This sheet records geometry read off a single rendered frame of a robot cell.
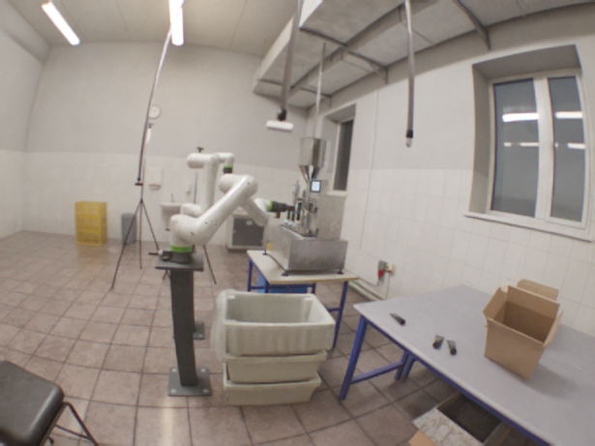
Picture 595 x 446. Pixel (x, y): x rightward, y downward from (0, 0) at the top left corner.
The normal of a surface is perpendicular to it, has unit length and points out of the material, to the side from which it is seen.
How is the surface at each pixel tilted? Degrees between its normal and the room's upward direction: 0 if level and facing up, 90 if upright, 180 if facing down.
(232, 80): 90
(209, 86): 90
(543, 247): 90
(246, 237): 90
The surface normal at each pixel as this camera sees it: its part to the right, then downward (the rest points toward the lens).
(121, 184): 0.38, 0.16
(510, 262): -0.92, -0.06
